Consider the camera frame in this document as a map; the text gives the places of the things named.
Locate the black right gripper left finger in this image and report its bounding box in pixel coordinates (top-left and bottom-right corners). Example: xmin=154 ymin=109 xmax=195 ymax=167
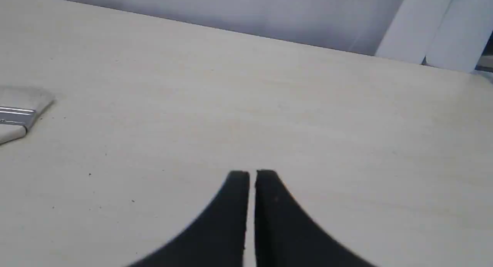
xmin=132 ymin=171 xmax=250 ymax=267

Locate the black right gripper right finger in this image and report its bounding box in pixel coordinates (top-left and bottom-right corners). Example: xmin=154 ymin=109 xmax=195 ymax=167
xmin=254 ymin=170 xmax=371 ymax=267

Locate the wooden handle paint brush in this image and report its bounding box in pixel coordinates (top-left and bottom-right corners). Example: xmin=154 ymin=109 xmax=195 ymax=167
xmin=0 ymin=85 xmax=55 ymax=144

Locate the white folded panel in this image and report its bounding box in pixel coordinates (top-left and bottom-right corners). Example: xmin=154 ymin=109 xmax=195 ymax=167
xmin=375 ymin=0 xmax=493 ymax=73

